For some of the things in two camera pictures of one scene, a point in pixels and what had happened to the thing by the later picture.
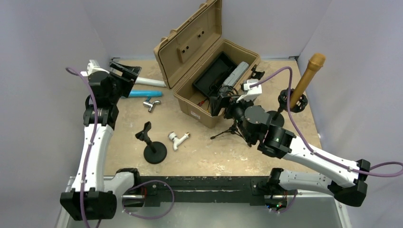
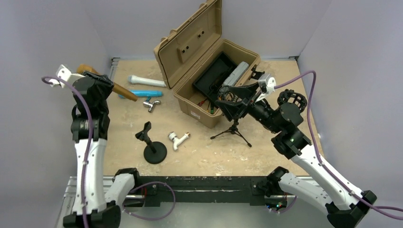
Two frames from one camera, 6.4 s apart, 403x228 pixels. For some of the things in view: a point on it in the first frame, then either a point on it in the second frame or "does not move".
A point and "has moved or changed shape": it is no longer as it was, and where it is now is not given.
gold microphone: x=316 y=61 has moved or changed shape
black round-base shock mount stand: x=277 y=118 does not move
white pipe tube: x=150 y=81 does not move
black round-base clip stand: x=155 y=152 does not move
